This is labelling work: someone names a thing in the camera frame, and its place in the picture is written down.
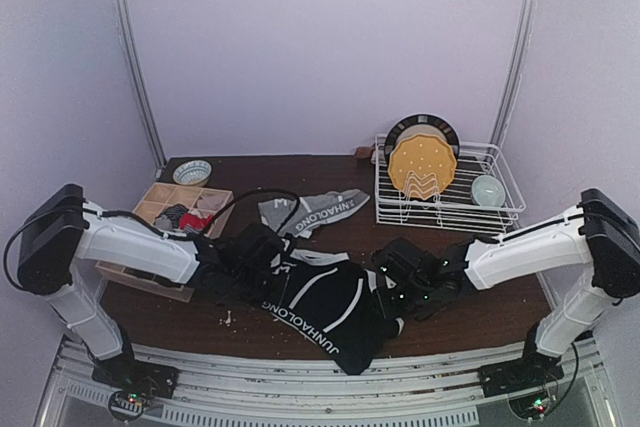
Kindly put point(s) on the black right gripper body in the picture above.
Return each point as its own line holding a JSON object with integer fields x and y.
{"x": 388, "y": 275}

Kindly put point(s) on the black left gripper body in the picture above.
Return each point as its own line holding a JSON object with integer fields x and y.
{"x": 273, "y": 257}

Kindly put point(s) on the grey underwear white waistband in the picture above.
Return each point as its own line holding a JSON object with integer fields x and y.
{"x": 163, "y": 223}

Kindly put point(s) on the black underwear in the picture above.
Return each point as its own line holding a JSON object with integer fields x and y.
{"x": 333, "y": 303}

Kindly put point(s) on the wooden compartment organizer box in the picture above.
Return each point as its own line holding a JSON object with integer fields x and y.
{"x": 156, "y": 199}

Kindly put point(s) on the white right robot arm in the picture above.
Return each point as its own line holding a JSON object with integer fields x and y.
{"x": 595, "y": 233}

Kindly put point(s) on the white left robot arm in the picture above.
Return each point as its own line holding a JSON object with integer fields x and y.
{"x": 68, "y": 228}

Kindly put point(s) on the pink beige rolled underwear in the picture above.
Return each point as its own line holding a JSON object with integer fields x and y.
{"x": 211, "y": 203}

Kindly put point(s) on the red rolled underwear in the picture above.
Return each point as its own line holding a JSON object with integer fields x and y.
{"x": 192, "y": 223}

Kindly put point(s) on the dark striped rolled underwear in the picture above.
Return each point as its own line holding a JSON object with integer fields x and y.
{"x": 174, "y": 212}

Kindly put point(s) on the blue yellow patterned bowl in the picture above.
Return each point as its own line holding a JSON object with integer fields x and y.
{"x": 193, "y": 173}

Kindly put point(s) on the pale green glass bowl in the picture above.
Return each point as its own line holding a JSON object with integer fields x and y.
{"x": 488, "y": 191}

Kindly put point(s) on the yellow scalloped plate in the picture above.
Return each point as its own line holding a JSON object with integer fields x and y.
{"x": 422, "y": 166}

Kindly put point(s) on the brown cloth item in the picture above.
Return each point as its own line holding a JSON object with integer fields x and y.
{"x": 364, "y": 153}

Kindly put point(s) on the black rimmed plate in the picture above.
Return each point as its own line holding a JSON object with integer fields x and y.
{"x": 427, "y": 124}

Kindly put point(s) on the white wire dish rack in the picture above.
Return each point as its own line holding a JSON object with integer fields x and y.
{"x": 454, "y": 209}

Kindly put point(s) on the aluminium rail front frame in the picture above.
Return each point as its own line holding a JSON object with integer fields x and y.
{"x": 216, "y": 390}

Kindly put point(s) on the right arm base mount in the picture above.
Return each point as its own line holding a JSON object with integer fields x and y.
{"x": 526, "y": 378}

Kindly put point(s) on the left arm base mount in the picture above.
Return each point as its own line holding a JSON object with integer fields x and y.
{"x": 137, "y": 384}

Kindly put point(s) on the left aluminium corner post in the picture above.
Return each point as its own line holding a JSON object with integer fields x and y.
{"x": 135, "y": 72}

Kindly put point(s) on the aluminium corner post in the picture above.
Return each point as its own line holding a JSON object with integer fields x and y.
{"x": 513, "y": 79}
{"x": 135, "y": 72}

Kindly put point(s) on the right aluminium corner post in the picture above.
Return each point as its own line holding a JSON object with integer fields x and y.
{"x": 513, "y": 79}

